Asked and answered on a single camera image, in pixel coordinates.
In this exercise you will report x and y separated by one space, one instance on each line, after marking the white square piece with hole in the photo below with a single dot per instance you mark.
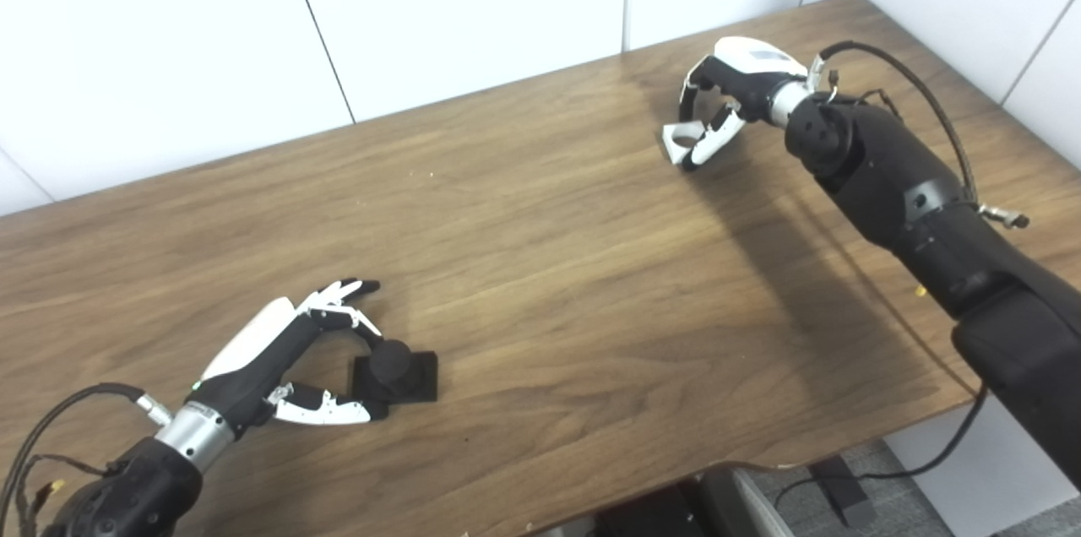
671 147

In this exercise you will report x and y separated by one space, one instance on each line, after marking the black peg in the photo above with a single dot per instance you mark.
393 364

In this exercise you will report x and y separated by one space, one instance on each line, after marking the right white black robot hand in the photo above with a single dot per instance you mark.
747 68

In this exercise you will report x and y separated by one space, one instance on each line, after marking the black floor box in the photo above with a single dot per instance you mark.
844 495

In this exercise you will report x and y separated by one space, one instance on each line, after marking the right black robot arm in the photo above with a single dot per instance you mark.
929 216

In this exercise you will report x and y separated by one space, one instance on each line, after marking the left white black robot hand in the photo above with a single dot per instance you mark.
253 360

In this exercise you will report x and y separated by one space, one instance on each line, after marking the right silver elbow plug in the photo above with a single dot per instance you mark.
1005 216

